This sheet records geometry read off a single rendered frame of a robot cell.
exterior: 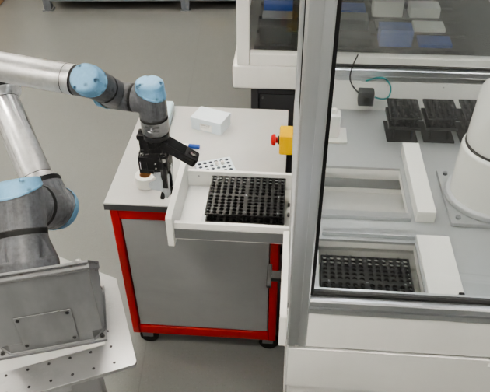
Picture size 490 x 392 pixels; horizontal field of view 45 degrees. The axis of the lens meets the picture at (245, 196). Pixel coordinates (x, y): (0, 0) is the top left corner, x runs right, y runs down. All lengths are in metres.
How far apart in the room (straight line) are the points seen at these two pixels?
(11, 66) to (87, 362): 0.75
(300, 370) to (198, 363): 1.11
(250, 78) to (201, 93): 1.66
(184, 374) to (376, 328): 1.28
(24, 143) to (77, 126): 2.17
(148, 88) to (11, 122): 0.40
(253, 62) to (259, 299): 0.91
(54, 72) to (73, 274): 0.49
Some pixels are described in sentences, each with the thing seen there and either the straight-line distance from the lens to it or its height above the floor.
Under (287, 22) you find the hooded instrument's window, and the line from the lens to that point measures 2.33.
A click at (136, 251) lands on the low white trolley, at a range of 2.11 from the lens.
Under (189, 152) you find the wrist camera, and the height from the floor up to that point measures 1.05.
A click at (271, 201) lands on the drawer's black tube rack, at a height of 0.90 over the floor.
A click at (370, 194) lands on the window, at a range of 1.03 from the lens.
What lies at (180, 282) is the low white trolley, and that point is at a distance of 2.18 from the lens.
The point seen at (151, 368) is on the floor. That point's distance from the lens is 2.44.
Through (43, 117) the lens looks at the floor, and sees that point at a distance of 4.01.
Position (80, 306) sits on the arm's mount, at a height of 0.90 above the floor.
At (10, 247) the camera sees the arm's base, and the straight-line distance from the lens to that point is 1.50.
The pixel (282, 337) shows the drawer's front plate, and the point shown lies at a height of 0.85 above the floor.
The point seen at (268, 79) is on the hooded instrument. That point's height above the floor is 0.85.
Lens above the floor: 1.98
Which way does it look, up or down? 39 degrees down
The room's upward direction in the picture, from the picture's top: 1 degrees counter-clockwise
